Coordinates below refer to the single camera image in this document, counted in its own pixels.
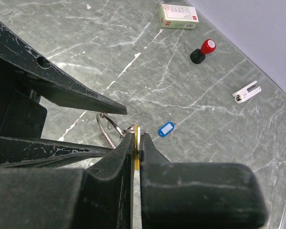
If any white plastic clip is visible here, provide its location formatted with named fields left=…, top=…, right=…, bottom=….
left=232, top=81, right=261, bottom=104

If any white cardboard box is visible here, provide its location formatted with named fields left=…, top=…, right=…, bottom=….
left=159, top=3, right=199, bottom=30

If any blue tagged key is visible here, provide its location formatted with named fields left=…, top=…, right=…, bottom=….
left=158, top=120, right=178, bottom=141

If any red black stamp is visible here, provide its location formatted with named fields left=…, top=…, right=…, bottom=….
left=190, top=39, right=216, bottom=64

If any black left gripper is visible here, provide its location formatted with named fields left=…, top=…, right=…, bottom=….
left=0, top=21, right=127, bottom=167

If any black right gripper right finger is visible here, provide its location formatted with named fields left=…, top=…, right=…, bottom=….
left=140, top=134, right=268, bottom=229

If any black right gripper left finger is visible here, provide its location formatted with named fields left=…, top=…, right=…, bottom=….
left=0, top=135, right=134, bottom=229

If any silver keyring with keys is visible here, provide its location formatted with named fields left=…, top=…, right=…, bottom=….
left=96, top=112, right=146, bottom=151

